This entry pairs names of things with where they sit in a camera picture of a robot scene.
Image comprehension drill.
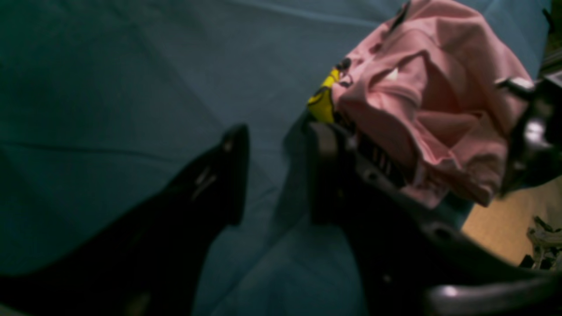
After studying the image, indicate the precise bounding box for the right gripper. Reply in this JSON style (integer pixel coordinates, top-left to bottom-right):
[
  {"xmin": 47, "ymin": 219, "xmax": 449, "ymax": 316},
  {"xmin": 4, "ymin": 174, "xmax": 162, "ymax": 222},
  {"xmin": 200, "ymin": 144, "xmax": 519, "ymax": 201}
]
[{"xmin": 496, "ymin": 70, "xmax": 562, "ymax": 196}]

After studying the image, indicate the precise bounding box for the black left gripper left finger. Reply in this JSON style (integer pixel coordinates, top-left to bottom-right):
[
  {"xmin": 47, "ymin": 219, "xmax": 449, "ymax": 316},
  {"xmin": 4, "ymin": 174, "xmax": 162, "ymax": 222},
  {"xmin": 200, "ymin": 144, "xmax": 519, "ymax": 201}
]
[{"xmin": 1, "ymin": 124, "xmax": 250, "ymax": 316}]

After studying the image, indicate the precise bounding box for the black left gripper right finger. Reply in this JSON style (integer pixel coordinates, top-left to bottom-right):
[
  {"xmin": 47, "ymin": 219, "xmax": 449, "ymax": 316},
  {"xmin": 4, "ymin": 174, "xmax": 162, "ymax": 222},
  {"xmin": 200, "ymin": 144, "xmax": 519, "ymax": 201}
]
[{"xmin": 307, "ymin": 122, "xmax": 561, "ymax": 316}]

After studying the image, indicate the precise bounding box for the pink T-shirt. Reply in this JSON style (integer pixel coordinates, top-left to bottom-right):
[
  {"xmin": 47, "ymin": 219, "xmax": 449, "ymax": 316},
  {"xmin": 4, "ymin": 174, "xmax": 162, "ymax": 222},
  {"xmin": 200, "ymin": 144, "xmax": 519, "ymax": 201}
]
[{"xmin": 307, "ymin": 0, "xmax": 532, "ymax": 208}]

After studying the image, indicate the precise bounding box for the teal table cloth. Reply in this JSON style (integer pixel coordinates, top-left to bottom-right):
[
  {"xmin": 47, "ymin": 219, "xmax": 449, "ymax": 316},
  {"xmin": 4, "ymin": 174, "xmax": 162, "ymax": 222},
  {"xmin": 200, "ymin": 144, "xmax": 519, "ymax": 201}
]
[{"xmin": 0, "ymin": 0, "xmax": 551, "ymax": 316}]

